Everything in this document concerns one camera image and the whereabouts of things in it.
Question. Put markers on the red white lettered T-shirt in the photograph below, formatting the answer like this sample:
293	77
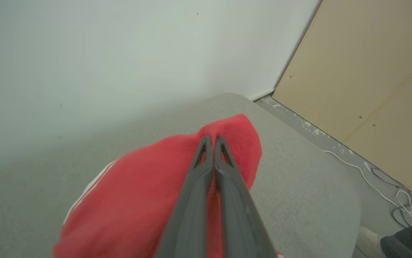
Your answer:
134	200

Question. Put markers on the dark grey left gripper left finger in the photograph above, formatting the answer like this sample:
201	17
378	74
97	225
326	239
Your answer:
188	222

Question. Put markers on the white baseboard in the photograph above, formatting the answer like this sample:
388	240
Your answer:
263	94

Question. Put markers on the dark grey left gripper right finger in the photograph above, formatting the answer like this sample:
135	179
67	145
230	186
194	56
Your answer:
240	222

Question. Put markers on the beige wooden panel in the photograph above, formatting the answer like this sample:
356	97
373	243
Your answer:
353	53
406	136

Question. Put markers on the white shoe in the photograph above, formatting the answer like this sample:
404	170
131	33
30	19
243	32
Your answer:
369	242

